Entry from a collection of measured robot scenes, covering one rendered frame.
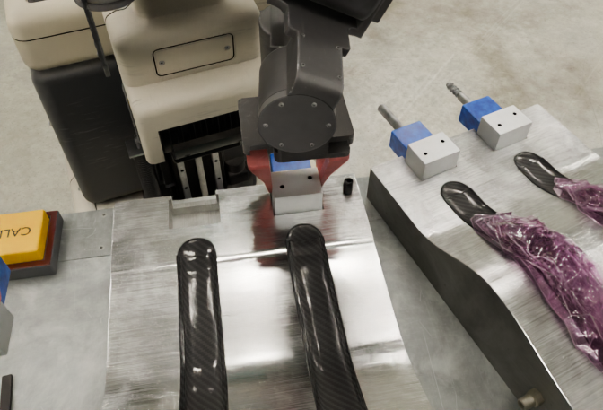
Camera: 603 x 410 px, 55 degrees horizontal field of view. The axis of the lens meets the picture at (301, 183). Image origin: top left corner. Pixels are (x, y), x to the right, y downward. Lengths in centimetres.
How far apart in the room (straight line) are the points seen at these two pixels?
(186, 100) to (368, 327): 49
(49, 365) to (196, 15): 51
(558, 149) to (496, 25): 184
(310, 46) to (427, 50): 197
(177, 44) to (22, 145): 132
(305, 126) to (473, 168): 34
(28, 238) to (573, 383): 57
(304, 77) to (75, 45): 80
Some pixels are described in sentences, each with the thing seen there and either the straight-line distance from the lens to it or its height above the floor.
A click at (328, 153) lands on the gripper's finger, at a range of 53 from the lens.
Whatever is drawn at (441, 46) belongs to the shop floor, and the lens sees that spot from 241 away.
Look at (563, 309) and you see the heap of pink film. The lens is 57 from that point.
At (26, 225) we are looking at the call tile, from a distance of 73.
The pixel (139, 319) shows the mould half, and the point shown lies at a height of 88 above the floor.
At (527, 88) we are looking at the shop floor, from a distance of 229.
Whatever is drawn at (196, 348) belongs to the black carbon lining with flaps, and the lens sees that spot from 54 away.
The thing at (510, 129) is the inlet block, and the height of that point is 88.
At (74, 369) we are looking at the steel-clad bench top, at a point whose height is 80.
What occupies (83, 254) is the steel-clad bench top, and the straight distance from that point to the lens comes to 72.
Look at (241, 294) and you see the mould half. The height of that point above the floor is 89.
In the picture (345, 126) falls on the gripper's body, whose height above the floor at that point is 100.
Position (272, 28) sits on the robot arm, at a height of 111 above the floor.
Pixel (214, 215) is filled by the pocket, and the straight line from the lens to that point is 64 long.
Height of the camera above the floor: 136
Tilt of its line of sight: 49 degrees down
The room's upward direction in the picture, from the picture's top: straight up
